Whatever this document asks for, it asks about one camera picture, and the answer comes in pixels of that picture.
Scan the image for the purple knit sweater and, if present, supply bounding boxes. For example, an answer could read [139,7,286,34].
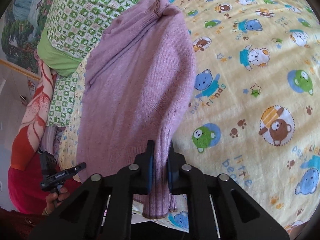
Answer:
[76,0,196,219]

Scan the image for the person's left hand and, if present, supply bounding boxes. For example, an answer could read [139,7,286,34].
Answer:
[42,186,70,216]

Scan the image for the magenta red cloth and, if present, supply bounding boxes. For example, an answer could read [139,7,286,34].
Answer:
[7,152,82,215]

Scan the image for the red orange floral blanket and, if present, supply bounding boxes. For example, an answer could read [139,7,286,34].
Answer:
[10,59,56,171]

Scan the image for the yellow bear print blanket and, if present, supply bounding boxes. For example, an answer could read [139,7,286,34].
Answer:
[58,0,320,235]

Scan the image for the plain green cloth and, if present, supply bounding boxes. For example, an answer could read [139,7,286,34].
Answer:
[37,28,83,76]

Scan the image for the green white checkered quilt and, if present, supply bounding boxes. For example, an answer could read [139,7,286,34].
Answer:
[44,0,140,127]

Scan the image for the landscape wall painting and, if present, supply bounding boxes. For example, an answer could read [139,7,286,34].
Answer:
[1,0,53,76]

